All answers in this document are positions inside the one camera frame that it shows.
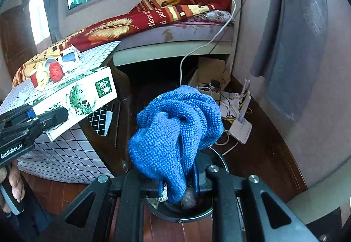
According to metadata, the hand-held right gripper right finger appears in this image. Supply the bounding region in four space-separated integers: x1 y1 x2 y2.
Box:
192 164 321 242

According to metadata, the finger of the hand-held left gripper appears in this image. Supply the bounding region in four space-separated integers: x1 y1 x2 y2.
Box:
26 107 69 134
0 104 36 129

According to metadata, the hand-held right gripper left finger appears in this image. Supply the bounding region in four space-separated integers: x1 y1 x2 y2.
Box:
38 169 165 242

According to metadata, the black trash bin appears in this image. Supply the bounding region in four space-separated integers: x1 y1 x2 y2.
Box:
143 146 230 224

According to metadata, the green and white milk carton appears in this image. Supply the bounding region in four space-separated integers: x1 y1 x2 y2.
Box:
32 66 119 142

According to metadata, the white red and blue carton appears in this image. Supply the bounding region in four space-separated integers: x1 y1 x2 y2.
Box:
61 45 82 57

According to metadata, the blue knitted cloth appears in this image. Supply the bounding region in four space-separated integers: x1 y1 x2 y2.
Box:
128 84 225 203

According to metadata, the person's left hand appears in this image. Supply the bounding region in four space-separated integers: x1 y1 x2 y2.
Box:
0 161 26 213

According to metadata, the crumpled clear plastic wrap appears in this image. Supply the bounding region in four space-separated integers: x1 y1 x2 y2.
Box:
181 190 198 208

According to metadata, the white checked tablecloth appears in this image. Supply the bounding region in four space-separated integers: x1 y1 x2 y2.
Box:
0 40 122 185

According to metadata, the yellow wrapper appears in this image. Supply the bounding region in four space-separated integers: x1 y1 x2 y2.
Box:
36 65 51 91

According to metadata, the red crumpled ball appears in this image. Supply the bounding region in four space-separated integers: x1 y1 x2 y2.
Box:
49 62 64 83

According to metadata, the blue and white paper cup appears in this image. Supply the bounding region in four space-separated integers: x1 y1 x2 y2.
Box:
58 54 81 65

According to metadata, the dark wooden cabinet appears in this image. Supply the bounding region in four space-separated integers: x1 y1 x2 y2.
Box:
82 53 138 177

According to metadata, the flat white modem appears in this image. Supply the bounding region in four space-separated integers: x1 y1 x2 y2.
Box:
229 116 253 145

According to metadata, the small bright window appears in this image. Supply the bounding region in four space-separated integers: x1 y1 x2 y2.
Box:
23 0 51 47

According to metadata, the white router with antennas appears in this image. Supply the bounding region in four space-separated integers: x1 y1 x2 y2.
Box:
219 79 252 120

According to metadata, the cream cabinet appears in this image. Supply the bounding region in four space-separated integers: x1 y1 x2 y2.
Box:
287 179 351 231

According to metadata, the bed with red blanket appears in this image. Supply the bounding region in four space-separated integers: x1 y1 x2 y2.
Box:
11 0 233 89

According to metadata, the cardboard box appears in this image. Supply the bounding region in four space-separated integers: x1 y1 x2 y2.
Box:
189 57 232 100

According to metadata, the bed with red headboard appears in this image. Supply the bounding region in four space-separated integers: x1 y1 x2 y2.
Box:
112 0 244 75

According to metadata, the long grey curtain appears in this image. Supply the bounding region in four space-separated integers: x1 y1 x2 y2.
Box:
251 0 330 122

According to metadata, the floral purple pillow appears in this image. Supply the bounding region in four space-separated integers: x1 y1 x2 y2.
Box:
204 10 236 25

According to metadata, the white cable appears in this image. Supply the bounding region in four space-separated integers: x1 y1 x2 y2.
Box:
179 0 238 88

